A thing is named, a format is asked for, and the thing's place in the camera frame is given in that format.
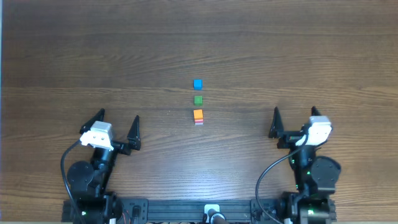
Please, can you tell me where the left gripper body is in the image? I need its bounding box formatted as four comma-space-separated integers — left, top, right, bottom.
110, 141, 133, 156

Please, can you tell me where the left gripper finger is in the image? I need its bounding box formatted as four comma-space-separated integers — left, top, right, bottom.
126, 114, 142, 151
80, 108, 106, 135

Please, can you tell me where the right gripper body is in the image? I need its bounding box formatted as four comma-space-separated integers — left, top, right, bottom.
275, 130, 307, 149

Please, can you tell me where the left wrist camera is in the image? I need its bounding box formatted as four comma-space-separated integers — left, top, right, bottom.
79, 121, 114, 151

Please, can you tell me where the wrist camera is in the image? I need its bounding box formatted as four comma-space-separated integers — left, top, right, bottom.
295, 115, 333, 147
79, 121, 114, 151

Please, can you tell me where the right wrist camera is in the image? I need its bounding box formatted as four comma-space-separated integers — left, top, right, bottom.
295, 115, 333, 147

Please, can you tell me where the black cable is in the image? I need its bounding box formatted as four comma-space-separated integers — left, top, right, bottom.
255, 133, 308, 224
60, 139, 83, 224

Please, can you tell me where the mounting rail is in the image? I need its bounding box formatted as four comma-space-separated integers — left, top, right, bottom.
61, 198, 337, 224

